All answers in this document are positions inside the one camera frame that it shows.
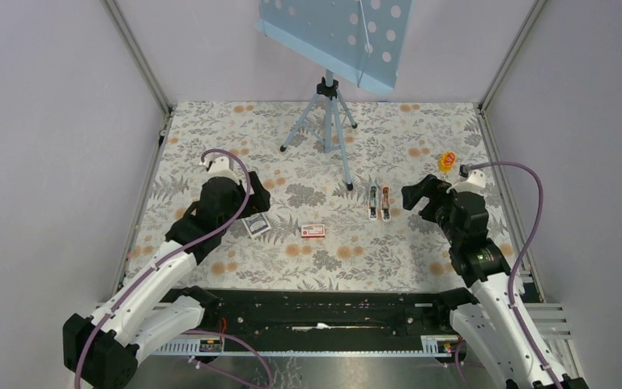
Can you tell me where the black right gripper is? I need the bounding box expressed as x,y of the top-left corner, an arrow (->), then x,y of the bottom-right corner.
400,174 -> 460,246

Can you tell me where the pink mini stapler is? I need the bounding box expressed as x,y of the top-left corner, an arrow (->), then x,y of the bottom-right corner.
380,186 -> 391,221

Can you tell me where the red white staple box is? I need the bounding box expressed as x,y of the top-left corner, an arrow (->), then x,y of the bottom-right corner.
300,224 -> 326,239

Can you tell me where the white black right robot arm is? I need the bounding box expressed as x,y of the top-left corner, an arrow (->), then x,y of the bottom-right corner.
401,170 -> 587,388

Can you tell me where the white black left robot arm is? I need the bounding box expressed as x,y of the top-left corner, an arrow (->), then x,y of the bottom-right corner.
62,171 -> 271,388

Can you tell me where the yellow red small toy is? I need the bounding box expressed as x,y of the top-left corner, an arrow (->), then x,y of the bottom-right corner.
438,152 -> 457,173

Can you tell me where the blue playing card box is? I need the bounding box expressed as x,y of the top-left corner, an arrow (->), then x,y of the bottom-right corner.
241,213 -> 271,238

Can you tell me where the floral patterned table mat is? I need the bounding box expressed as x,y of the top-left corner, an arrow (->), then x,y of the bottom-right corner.
126,102 -> 488,293

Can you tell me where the blue music stand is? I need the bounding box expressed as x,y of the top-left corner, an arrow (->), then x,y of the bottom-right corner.
256,0 -> 414,190

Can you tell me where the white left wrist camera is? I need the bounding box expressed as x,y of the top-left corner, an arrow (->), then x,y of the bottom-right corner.
200,156 -> 238,182

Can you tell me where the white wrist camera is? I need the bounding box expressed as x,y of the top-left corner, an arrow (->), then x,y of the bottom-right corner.
200,156 -> 238,182
446,165 -> 487,194

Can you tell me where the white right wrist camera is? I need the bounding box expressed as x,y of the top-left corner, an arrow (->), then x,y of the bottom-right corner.
446,165 -> 487,194

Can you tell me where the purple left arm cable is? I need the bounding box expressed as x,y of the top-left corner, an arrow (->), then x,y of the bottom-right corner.
74,149 -> 275,389

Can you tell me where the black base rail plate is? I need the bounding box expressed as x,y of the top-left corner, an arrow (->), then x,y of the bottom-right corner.
152,288 -> 487,353

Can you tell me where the grey cable duct strip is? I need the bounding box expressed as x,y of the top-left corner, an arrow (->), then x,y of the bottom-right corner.
152,336 -> 458,360

